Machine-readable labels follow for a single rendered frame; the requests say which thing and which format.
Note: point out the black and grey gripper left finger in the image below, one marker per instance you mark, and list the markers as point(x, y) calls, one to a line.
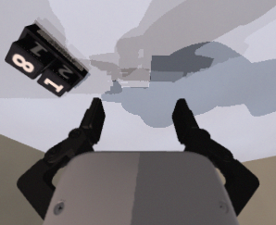
point(36, 183)

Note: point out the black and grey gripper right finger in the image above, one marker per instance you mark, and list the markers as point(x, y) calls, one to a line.
point(240, 183)

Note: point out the black number cube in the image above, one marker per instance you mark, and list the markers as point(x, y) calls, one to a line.
point(29, 57)
point(57, 78)

